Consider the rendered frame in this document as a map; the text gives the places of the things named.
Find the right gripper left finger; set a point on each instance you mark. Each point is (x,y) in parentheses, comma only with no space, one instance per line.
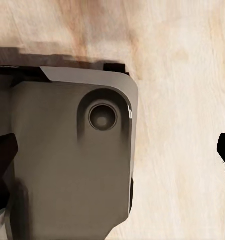
(8,150)

